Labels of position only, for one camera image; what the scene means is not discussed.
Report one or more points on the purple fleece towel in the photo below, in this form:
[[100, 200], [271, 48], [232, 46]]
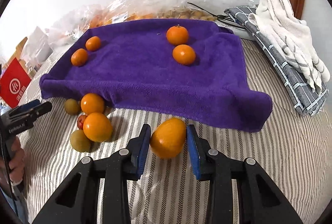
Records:
[[134, 69]]

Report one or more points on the striped bed cover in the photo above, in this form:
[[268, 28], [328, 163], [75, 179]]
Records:
[[281, 174]]

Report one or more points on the small oval orange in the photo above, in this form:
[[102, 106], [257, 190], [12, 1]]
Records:
[[79, 58], [93, 43]]

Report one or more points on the white plastic bag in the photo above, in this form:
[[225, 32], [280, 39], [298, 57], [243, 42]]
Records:
[[36, 50]]

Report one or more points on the white striped towel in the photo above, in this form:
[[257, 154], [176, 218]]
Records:
[[292, 38]]

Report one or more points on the small red fruit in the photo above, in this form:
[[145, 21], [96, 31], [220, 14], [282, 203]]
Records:
[[80, 121]]

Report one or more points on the grey checked cloth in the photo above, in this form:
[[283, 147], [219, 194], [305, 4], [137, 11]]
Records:
[[304, 100]]

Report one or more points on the large glossy orange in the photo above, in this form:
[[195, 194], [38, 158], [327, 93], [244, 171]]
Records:
[[168, 139]]

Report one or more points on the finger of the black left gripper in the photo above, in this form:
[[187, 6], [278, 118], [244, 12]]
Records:
[[36, 109], [23, 108]]

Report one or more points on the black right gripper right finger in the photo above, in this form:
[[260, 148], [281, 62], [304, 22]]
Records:
[[259, 198]]

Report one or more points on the small orange mandarin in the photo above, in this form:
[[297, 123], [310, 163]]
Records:
[[184, 54]]

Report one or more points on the clear bag of oranges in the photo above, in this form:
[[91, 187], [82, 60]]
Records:
[[129, 10]]

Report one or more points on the orange mandarin with stem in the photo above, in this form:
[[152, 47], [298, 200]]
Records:
[[177, 35]]

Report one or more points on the red paper bag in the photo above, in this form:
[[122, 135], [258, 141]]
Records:
[[14, 83]]

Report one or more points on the clear bag of brown fruits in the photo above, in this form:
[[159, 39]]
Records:
[[205, 10]]

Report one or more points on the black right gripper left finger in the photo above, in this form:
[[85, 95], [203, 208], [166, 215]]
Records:
[[75, 200]]

